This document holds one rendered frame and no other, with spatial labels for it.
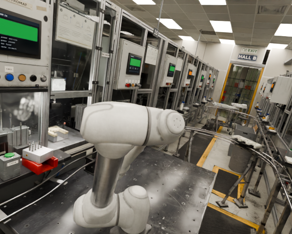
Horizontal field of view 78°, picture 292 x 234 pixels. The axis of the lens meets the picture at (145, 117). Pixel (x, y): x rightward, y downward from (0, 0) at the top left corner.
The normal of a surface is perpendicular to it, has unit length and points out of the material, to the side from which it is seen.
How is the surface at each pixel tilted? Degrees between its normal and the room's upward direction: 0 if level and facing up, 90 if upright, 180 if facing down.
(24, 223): 0
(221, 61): 90
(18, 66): 90
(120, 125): 73
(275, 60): 90
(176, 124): 61
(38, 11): 90
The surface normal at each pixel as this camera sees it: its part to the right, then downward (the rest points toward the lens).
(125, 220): 0.19, 0.23
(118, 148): 0.14, 0.72
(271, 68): -0.48, 0.15
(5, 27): 0.86, 0.27
